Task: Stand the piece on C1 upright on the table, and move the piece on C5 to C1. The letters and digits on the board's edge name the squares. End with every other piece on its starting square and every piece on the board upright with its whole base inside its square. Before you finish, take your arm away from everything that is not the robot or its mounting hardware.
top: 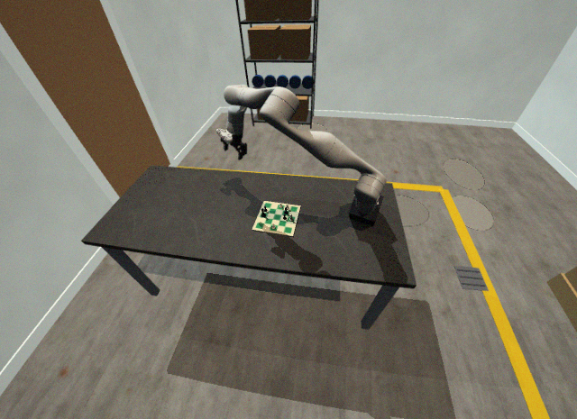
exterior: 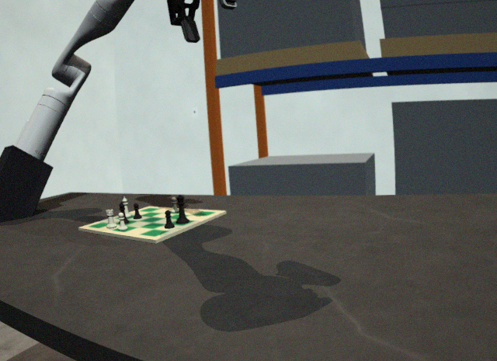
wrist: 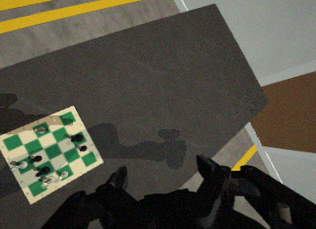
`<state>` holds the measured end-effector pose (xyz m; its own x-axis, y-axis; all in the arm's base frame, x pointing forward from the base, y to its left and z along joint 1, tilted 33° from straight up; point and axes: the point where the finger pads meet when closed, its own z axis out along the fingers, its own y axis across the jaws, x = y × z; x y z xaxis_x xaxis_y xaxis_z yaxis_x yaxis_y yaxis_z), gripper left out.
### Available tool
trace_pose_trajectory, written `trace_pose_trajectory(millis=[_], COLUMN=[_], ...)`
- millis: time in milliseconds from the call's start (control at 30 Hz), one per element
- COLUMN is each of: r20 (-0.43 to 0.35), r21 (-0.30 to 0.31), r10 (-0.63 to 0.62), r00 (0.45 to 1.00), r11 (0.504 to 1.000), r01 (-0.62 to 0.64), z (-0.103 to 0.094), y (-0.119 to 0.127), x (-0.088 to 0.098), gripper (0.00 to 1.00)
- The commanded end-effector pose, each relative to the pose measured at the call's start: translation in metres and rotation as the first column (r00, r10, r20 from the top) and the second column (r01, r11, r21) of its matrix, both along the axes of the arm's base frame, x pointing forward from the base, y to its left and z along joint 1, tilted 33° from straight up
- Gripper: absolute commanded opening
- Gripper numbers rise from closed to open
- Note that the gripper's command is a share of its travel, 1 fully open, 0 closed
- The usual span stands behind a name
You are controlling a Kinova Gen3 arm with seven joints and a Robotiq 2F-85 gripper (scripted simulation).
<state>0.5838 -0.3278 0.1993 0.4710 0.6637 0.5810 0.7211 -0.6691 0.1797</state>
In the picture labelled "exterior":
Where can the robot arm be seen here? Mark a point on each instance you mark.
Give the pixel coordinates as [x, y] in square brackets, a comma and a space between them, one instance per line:
[39, 132]

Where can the green and cream chessboard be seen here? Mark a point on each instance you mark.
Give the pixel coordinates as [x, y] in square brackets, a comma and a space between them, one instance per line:
[151, 227]

